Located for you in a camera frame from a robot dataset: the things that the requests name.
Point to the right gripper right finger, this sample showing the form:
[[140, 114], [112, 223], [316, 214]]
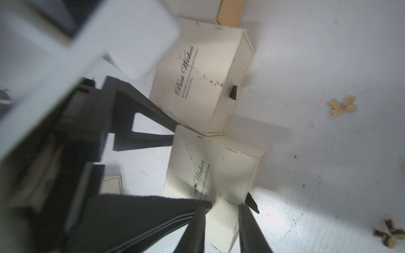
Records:
[[251, 238]]

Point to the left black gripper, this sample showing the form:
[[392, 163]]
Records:
[[58, 174]]

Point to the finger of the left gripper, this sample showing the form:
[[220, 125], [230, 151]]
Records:
[[130, 224]]

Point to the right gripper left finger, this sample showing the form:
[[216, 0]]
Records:
[[193, 239]]

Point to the black gold bow earring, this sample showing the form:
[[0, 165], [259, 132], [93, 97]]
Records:
[[390, 238]]

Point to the cream drawer jewelry box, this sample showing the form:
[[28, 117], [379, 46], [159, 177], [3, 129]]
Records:
[[230, 12]]

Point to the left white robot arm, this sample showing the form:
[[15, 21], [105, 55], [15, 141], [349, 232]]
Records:
[[48, 46]]

